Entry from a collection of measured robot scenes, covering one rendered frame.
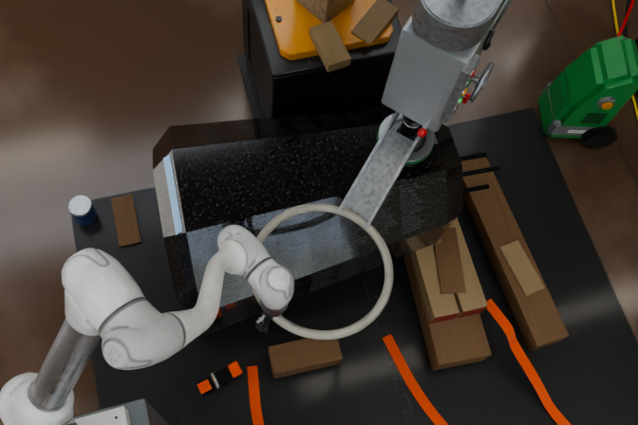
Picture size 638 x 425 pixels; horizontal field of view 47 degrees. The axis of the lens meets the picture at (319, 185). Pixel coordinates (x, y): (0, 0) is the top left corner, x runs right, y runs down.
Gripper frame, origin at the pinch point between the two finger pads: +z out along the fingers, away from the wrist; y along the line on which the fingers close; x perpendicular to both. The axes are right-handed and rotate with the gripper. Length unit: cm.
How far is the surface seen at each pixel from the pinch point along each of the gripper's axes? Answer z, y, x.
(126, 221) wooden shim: 79, 5, 97
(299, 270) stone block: 17.9, 26.5, 10.8
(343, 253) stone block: 15.0, 42.6, 3.9
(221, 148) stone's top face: -2, 32, 61
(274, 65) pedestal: 2, 76, 79
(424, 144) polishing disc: -8, 88, 9
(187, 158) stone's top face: -1, 20, 66
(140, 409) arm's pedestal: 7.6, -47.9, 8.6
